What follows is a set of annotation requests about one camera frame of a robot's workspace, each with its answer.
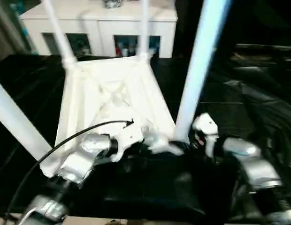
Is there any white plastic table leg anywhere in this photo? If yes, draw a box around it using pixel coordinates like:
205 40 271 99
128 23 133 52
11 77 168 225
174 0 233 143
0 78 54 162
42 0 77 68
136 0 152 60

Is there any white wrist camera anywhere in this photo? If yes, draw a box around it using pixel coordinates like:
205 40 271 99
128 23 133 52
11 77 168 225
191 112 219 158
110 121 151 162

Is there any white plastic table top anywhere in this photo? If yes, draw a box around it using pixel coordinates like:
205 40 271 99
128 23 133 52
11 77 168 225
39 55 185 178

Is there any black long bar device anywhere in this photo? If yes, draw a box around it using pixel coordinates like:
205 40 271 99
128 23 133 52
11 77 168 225
234 43 291 51

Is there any black tall cabinet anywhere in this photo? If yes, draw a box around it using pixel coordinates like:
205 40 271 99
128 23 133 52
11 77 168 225
177 0 235 57

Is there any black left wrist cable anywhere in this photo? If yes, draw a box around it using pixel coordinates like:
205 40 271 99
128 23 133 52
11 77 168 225
2 120 135 225

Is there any black plastic mat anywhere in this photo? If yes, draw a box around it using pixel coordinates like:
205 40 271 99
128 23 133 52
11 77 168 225
0 53 291 218

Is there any black white crumpled bundle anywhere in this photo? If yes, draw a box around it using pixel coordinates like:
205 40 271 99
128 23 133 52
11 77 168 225
102 0 124 8

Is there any grey curtain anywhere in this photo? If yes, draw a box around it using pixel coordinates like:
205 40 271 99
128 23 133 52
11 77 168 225
0 0 26 61

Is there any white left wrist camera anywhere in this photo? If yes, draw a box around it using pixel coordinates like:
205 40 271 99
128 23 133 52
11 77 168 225
110 121 151 162

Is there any white glass-door cabinet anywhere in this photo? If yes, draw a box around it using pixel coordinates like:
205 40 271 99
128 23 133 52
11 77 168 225
20 0 179 58

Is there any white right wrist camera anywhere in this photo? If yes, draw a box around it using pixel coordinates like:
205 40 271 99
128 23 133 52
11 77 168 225
191 112 219 158

